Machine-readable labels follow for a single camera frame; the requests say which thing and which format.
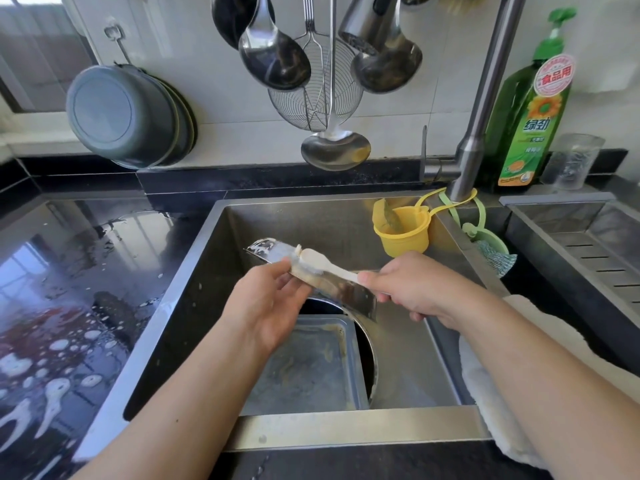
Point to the clear plastic cup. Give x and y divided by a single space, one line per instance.
570 165

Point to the person's right forearm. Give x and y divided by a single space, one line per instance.
545 390

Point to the dark green hanging basin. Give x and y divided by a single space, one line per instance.
183 123

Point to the round steel pan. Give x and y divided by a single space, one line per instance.
365 350

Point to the steel wall hook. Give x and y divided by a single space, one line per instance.
116 43

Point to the stainless steel sink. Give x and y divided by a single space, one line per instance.
170 325

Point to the white cleaning brush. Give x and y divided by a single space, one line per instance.
320 263

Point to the grey hanging basin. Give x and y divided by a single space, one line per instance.
118 117

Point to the green dish soap bottle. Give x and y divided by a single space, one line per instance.
528 125

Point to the round steel basin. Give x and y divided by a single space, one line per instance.
270 250

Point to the hanging steel ladles and skimmer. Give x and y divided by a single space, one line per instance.
232 15

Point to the yellow hanging sink cup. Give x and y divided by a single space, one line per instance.
400 230

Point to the steel gooseneck faucet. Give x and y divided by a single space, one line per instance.
490 85

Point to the steel soup ladle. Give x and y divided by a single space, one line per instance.
275 60

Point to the white dish rag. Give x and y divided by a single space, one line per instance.
490 405

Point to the rectangular steel tray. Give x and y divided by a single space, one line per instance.
305 370

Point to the person's left hand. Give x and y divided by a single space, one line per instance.
268 305

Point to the person's right hand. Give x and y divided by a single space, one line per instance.
420 287

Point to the person's left forearm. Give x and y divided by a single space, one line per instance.
170 415

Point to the green hanging sponge holder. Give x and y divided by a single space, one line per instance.
490 250

